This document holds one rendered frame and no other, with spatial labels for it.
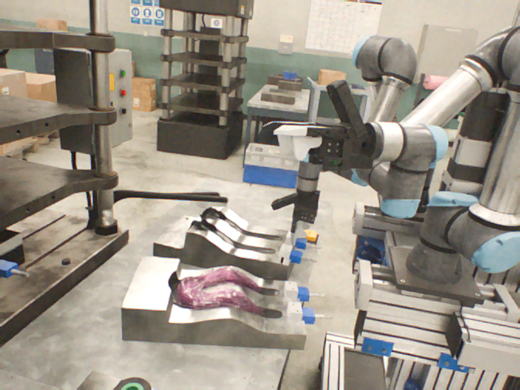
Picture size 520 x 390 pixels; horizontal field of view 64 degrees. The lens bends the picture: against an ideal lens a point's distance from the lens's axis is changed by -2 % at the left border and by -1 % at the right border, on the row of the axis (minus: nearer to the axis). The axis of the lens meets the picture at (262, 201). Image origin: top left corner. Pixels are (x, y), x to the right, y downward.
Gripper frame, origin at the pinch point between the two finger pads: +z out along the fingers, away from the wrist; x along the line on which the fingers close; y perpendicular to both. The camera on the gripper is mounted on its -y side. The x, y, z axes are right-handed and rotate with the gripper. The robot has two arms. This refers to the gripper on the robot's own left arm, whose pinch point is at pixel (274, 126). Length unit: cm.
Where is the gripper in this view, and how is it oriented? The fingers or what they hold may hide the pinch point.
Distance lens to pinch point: 75.5
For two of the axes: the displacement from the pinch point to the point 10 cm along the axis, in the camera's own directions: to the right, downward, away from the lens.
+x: -2.7, -2.7, 9.2
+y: -0.7, 9.6, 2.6
